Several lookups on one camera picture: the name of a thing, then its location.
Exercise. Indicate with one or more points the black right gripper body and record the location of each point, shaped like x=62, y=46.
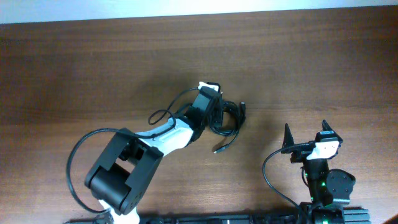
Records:
x=300, y=152

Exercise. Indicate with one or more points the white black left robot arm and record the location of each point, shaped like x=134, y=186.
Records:
x=122, y=173

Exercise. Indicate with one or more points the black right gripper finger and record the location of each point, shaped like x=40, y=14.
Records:
x=288, y=138
x=326, y=127

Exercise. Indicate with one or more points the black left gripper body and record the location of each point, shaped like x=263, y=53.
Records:
x=216, y=117

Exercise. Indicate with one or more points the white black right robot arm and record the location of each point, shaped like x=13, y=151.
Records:
x=329, y=188

